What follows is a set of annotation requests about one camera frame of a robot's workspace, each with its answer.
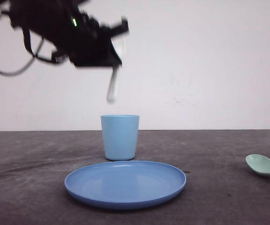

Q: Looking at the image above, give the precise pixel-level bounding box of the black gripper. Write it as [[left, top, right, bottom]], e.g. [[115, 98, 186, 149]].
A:
[[1, 0, 129, 67]]

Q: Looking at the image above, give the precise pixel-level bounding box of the white plastic fork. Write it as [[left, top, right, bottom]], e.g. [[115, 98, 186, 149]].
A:
[[107, 35, 126, 104]]

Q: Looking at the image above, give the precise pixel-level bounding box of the light blue plastic cup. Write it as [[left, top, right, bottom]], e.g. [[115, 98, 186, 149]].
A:
[[100, 115, 139, 161]]

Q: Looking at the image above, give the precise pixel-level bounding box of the mint green plastic spoon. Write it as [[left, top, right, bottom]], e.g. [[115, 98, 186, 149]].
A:
[[245, 154, 270, 176]]

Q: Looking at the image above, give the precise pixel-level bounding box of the blue plastic plate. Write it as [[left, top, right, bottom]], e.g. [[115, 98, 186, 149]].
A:
[[64, 161, 187, 210]]

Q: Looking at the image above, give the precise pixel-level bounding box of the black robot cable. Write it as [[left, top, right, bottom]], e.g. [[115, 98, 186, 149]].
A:
[[0, 29, 46, 76]]

